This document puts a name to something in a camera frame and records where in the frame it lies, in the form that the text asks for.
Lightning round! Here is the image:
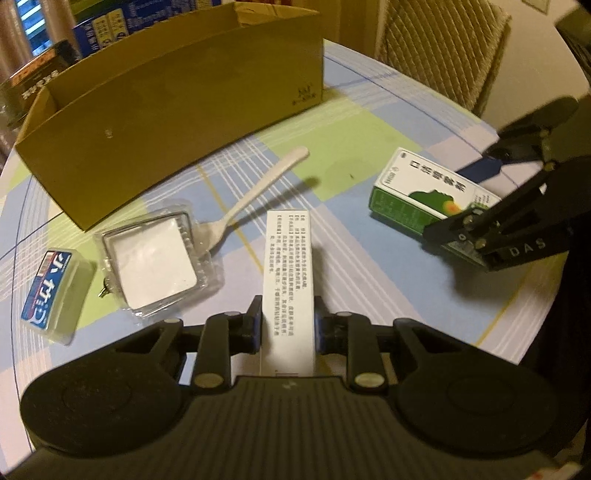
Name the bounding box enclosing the white plastic fork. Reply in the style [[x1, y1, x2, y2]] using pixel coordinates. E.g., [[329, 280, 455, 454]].
[[192, 146, 310, 257]]

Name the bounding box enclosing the blue milk carton case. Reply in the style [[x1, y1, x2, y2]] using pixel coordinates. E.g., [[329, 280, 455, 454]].
[[70, 0, 222, 57]]

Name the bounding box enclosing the white narrow text box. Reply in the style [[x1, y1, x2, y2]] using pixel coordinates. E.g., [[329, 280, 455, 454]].
[[259, 210, 317, 377]]

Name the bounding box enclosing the clear packaged white square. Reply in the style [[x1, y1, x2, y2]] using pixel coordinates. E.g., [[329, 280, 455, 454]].
[[94, 202, 223, 325]]

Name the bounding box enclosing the black Honglu food container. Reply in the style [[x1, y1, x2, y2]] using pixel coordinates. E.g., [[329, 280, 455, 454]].
[[1, 40, 79, 128]]

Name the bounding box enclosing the brown cardboard box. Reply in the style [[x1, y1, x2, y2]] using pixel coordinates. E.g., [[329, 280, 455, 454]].
[[15, 2, 324, 230]]

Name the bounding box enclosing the plaid tablecloth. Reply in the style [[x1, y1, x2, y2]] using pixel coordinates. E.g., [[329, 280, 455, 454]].
[[1, 43, 564, 470]]

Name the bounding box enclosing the pink shiny curtain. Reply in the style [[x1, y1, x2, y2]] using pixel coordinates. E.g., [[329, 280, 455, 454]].
[[0, 0, 79, 81]]

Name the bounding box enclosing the blue dental floss pick box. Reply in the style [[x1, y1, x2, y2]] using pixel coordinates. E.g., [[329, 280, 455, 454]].
[[20, 248, 96, 345]]

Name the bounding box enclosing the beige quilted chair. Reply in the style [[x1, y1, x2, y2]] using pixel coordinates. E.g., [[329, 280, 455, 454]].
[[378, 1, 511, 116]]

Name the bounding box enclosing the white green medicine box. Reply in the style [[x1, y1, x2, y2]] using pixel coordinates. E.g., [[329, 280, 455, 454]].
[[369, 148, 500, 236]]

